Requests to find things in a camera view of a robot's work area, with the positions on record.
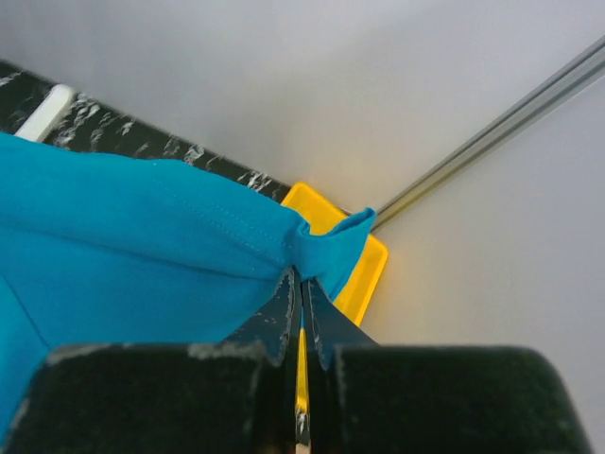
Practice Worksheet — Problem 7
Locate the blue t-shirt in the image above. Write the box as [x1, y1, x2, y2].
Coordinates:
[1, 134, 375, 428]

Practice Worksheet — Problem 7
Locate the yellow plastic bin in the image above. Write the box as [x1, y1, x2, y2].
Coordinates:
[281, 182, 389, 412]

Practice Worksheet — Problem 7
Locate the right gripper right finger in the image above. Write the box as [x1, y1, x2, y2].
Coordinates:
[302, 280, 592, 453]

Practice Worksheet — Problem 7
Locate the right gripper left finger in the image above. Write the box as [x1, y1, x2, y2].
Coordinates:
[1, 269, 297, 453]

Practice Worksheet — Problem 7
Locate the aluminium corner rail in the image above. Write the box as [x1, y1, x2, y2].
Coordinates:
[372, 38, 604, 233]

